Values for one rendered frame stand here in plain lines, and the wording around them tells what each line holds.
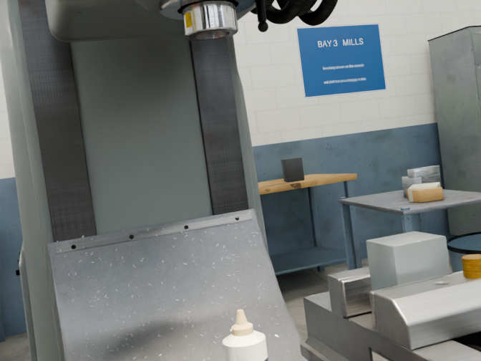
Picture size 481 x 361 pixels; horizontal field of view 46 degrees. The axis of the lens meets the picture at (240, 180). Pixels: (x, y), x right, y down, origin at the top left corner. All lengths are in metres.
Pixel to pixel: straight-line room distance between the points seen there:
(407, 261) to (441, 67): 5.28
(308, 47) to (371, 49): 0.68
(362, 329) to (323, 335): 0.10
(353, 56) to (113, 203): 4.86
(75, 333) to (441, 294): 0.49
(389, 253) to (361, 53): 5.12
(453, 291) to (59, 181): 0.55
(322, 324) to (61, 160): 0.43
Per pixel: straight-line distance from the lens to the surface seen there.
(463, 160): 5.69
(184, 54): 0.90
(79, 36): 0.74
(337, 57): 5.51
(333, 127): 5.39
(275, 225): 5.11
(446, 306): 0.53
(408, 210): 2.52
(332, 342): 0.66
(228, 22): 0.50
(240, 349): 0.52
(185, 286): 0.84
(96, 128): 0.86
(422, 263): 0.58
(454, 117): 5.71
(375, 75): 5.69
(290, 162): 4.44
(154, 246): 0.85
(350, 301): 0.60
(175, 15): 0.53
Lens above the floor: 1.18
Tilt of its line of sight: 3 degrees down
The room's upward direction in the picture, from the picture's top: 7 degrees counter-clockwise
